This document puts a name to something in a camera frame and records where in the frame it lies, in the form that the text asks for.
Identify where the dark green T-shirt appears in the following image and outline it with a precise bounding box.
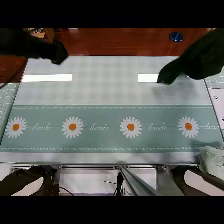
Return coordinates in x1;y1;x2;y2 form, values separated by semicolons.
0;28;224;85

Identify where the blue round disc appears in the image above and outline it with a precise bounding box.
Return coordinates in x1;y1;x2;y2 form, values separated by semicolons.
169;31;184;43

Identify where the cardboard box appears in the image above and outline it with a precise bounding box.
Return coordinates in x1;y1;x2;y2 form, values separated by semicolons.
23;28;56;44

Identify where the pale green garment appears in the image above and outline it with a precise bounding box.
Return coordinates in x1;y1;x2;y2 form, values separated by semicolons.
198;145;224;181

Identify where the silver frame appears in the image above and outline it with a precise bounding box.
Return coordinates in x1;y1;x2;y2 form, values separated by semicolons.
0;161;224;197

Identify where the black cable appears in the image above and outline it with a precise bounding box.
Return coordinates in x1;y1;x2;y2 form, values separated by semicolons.
57;185;75;197

